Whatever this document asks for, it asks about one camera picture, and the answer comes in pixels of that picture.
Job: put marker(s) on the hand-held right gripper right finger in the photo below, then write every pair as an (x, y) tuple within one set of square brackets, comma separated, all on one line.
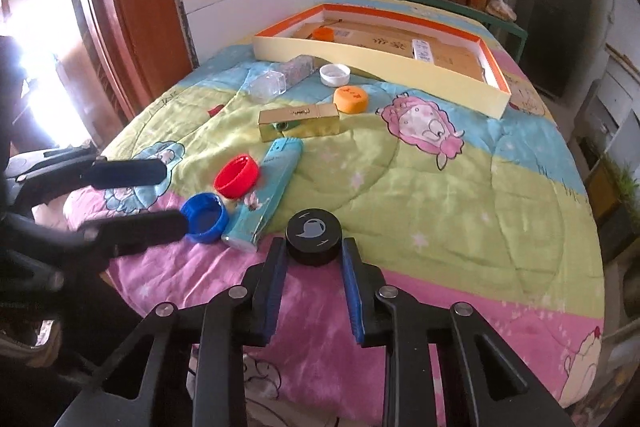
[(352, 294)]

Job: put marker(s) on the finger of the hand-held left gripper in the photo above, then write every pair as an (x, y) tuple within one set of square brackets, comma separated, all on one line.
[(142, 232), (130, 173)]

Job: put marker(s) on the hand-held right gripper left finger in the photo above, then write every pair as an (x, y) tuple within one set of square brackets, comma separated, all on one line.
[(272, 292)]

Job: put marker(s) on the blue bottle cap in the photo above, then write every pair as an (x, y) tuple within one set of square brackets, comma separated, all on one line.
[(205, 219)]

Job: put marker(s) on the black bottle cap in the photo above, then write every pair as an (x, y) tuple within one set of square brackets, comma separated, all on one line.
[(313, 237)]

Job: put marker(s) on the teal lighter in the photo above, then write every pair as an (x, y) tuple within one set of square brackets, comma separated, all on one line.
[(265, 194)]

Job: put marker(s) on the red bottle cap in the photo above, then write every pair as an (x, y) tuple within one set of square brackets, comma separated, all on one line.
[(237, 177)]

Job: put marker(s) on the clear printed plastic case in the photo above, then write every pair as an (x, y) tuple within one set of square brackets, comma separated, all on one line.
[(280, 77)]

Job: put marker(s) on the orange printed bottle cap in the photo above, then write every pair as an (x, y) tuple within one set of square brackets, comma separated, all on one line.
[(351, 99)]

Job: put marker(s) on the shallow orange-rimmed cardboard box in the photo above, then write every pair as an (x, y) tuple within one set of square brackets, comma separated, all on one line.
[(380, 77)]

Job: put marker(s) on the white bottle cap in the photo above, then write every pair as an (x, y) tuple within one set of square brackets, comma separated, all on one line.
[(334, 74)]

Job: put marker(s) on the cartoon printed blanket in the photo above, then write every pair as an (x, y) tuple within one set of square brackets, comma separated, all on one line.
[(450, 207)]

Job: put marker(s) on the wooden door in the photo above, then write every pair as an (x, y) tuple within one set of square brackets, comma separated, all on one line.
[(125, 7)]

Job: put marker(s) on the gold rectangular box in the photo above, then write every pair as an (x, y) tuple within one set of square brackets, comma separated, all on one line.
[(299, 121)]

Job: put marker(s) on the orange translucent bottle cap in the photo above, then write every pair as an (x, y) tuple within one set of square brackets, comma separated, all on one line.
[(323, 34)]

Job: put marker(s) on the white printed lighter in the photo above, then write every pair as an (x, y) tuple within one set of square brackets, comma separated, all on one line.
[(422, 50)]

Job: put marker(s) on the brown printed cardboard sheet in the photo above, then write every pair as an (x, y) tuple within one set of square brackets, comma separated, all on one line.
[(380, 39)]

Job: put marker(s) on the crate of green plants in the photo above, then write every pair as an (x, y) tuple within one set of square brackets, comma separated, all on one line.
[(617, 187)]

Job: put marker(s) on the green table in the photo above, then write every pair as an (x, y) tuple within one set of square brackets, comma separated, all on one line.
[(450, 4)]

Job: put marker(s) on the grey counter cabinet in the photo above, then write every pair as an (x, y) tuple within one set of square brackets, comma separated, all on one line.
[(607, 107)]

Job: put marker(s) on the white plastic bag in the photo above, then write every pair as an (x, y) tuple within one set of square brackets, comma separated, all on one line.
[(501, 7)]

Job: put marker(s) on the dark refrigerator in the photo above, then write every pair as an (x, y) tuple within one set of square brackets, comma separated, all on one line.
[(552, 7)]

